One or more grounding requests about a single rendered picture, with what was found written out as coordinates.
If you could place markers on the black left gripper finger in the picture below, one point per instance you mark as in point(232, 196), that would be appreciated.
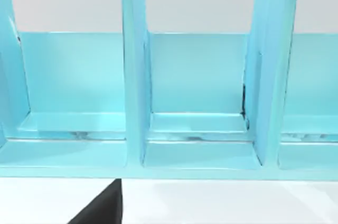
point(108, 205)

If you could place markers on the light blue rack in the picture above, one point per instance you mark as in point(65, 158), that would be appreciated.
point(79, 76)

